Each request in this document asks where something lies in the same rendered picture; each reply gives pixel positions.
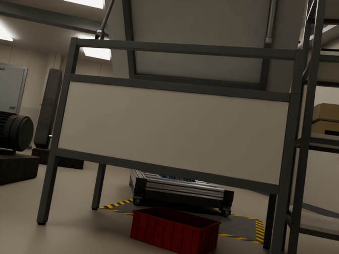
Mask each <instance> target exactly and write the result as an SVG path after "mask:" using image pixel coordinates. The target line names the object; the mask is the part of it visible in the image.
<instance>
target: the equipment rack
mask: <svg viewBox="0 0 339 254"><path fill-rule="evenodd" d="M311 24H315V26H314V34H313V42H312V51H311V59H310V60H309V62H308V64H307V57H308V49H309V40H310V32H311ZM323 25H339V0H308V3H307V12H306V20H305V28H304V37H303V45H302V49H305V50H306V52H305V61H304V69H303V77H302V86H301V94H300V103H299V112H298V120H297V128H296V136H295V145H294V153H293V161H292V169H291V178H290V186H289V195H288V203H287V211H286V219H285V228H284V236H283V241H282V249H281V250H283V251H285V241H286V232H287V225H288V226H289V228H290V236H289V244H288V253H287V254H297V246H298V237H299V233H302V234H307V235H312V236H317V237H322V238H327V239H331V240H336V241H339V219H338V218H333V217H327V216H322V215H316V214H311V213H306V212H302V203H303V194H304V186H305V177H306V169H307V160H308V152H309V150H314V151H321V152H329V153H336V154H339V136H332V135H324V134H316V133H311V126H312V117H313V108H314V100H315V91H316V86H321V87H334V88H339V52H338V51H320V49H321V40H322V31H323ZM304 85H307V93H306V101H305V110H304V118H303V126H302V135H301V138H299V139H298V132H299V124H300V116H301V107H302V99H303V91H304ZM297 148H299V149H300V151H299V160H298V169H297V177H296V185H295V194H294V202H293V210H290V209H289V207H290V199H291V191H292V182H293V174H294V166H295V157H296V149H297Z"/></svg>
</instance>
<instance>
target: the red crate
mask: <svg viewBox="0 0 339 254"><path fill-rule="evenodd" d="M133 213H134V215H133V221H132V227H131V234H130V237H131V238H133V239H136V240H139V241H142V242H145V243H148V244H151V245H155V246H158V247H161V248H164V249H167V250H170V251H173V252H176V253H179V254H206V253H208V252H210V251H212V250H213V249H215V248H216V247H217V240H218V233H219V225H220V224H221V222H220V221H216V220H212V219H208V218H204V217H200V216H196V215H192V214H189V213H185V212H181V211H177V210H173V209H169V208H165V207H161V206H159V207H152V208H146V209H139V210H133Z"/></svg>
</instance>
